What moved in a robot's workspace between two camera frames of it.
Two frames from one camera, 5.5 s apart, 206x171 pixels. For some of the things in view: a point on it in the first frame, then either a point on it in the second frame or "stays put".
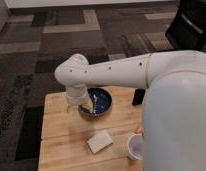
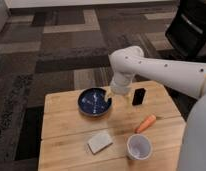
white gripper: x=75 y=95 → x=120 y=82
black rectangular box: x=138 y=96 stays put
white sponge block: x=100 y=142 stays put
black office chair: x=189 y=28 stays put
